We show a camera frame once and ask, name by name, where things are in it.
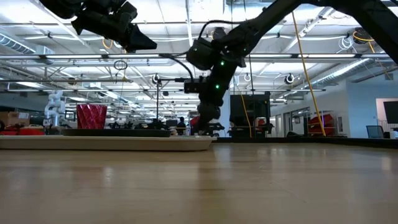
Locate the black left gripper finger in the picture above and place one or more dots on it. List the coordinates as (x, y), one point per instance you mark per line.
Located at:
(140, 42)

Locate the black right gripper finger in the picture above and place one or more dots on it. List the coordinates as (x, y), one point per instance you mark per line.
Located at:
(208, 113)

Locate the red faceted cup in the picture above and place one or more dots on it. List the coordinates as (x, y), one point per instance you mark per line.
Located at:
(91, 116)

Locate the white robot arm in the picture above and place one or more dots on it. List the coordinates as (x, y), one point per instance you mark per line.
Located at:
(55, 107)

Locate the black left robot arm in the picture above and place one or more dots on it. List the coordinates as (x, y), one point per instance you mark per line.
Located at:
(59, 6)

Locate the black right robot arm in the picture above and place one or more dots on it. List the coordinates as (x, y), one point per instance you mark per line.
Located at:
(264, 18)

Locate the beige plastic tray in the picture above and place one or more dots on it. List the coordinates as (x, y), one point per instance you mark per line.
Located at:
(124, 143)

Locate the person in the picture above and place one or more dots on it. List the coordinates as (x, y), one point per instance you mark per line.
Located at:
(181, 126)

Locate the black monitor on cart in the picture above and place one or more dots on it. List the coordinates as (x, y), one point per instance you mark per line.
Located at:
(261, 109)

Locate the black pole stand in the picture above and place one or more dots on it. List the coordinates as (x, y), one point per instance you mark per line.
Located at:
(158, 102)

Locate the red bin storage rack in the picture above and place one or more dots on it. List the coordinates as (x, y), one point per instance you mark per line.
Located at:
(320, 123)

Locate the brown cardboard box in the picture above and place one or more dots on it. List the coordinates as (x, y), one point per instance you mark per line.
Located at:
(14, 118)

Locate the red storage bin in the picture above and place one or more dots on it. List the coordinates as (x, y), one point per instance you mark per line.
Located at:
(21, 132)

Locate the grey office chair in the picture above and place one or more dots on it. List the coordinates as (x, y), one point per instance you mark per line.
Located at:
(374, 131)

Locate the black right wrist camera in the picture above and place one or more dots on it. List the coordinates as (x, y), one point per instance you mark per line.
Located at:
(194, 85)

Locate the black table frame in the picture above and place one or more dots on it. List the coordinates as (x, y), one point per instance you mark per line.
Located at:
(311, 141)

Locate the black wall monitor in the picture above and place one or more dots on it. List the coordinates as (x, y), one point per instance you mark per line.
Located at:
(391, 112)

